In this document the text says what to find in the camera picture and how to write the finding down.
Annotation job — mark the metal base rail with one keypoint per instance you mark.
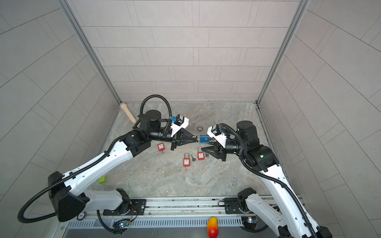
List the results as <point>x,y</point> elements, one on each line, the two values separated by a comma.
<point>173,212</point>

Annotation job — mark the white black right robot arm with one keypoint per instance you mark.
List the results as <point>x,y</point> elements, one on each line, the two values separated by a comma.
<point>291,219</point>

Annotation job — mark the red padlock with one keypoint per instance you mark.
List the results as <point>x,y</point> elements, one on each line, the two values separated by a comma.
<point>161,147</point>
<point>186,160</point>
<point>200,154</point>

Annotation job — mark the circuit board with wires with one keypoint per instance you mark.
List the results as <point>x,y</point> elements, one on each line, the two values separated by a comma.
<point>250,223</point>
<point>122,225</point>

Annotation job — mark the small green cube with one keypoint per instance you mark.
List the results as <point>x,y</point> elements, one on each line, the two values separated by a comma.
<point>102,180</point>

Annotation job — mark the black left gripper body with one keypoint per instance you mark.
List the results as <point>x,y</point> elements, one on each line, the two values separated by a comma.
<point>173,142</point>

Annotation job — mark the blue padlock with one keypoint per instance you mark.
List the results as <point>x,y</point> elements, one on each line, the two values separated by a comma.
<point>204,139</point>

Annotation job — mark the left circuit board with wires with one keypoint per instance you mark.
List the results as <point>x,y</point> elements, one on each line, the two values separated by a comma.
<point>122,225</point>

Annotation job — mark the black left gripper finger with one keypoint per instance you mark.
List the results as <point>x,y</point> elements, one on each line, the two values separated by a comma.
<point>188,135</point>
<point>182,141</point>

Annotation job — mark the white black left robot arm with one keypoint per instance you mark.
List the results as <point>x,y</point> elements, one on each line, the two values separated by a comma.
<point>69,193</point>

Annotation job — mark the dark poker chip on rail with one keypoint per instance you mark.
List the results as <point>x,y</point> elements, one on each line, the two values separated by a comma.
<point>81,216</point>

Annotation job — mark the right circuit board with wires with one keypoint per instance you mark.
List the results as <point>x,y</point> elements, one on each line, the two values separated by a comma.
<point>250,223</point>

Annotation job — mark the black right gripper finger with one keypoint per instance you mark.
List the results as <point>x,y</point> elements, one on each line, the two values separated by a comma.
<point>213,141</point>
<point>211,150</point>

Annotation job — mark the red yellow toy fruit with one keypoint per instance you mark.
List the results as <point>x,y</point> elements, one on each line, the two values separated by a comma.
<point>212,227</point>

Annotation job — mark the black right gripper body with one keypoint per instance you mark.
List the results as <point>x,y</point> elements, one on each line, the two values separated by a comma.
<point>222,152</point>

